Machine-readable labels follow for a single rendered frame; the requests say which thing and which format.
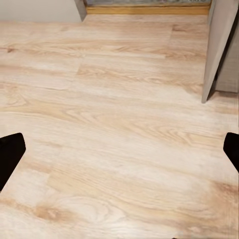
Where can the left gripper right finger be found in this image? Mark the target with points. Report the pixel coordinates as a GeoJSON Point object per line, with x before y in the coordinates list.
{"type": "Point", "coordinates": [231, 148]}

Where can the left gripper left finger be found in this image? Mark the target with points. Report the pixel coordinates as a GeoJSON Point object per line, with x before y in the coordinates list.
{"type": "Point", "coordinates": [12, 148]}

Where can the dishwasher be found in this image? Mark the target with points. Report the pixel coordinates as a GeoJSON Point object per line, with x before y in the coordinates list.
{"type": "Point", "coordinates": [227, 74]}

